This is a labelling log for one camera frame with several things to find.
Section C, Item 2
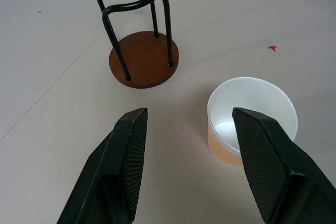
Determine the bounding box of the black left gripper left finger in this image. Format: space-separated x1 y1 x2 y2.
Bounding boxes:
56 107 149 224

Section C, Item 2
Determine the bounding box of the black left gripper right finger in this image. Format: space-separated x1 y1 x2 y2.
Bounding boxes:
232 107 336 224

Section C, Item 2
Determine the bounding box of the tan ribbed paper cup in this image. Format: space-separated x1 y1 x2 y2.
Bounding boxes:
206 77 299 167

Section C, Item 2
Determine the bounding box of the wooden base wire cup holder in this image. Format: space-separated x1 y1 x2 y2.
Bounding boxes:
91 0 180 89

